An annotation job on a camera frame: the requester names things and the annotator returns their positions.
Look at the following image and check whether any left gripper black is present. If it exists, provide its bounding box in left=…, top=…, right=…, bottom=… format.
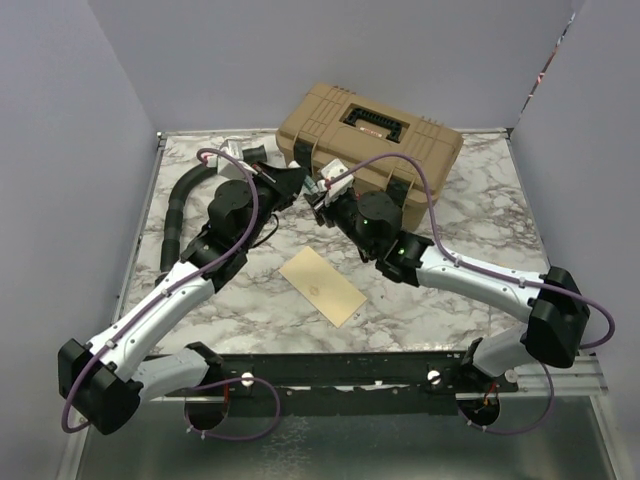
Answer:
left=240, top=160, right=308, bottom=251

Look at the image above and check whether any cream paper envelope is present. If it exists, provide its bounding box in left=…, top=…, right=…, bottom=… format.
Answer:
left=279, top=247, right=367, bottom=328

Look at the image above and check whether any green white glue stick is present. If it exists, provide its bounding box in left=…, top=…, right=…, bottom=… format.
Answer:
left=304, top=176, right=319, bottom=194

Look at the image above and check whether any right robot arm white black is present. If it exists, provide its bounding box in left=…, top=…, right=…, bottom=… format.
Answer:
left=305, top=189, right=590, bottom=391

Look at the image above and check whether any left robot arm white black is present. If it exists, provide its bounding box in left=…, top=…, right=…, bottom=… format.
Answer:
left=58, top=163, right=308, bottom=435

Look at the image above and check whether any tan plastic toolbox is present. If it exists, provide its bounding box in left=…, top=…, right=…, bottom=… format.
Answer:
left=275, top=83, right=463, bottom=231

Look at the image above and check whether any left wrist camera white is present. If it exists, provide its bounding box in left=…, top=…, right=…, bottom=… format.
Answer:
left=207, top=138, right=256, bottom=179

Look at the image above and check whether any black corrugated hose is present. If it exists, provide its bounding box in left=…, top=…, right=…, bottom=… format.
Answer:
left=160, top=144, right=269, bottom=271

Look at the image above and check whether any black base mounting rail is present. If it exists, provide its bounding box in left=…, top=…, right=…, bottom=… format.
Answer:
left=169, top=351, right=518, bottom=417

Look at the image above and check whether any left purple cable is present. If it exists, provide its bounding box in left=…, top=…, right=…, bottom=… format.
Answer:
left=60, top=148, right=281, bottom=441

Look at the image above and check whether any purple cable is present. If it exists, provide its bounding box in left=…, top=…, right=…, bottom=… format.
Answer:
left=60, top=148, right=281, bottom=441
left=324, top=152, right=616, bottom=435

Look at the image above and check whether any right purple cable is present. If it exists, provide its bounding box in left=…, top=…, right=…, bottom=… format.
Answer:
left=324, top=152, right=616, bottom=435

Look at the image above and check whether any aluminium extrusion rail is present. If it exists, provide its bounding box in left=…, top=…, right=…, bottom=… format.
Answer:
left=515, top=356, right=608, bottom=397

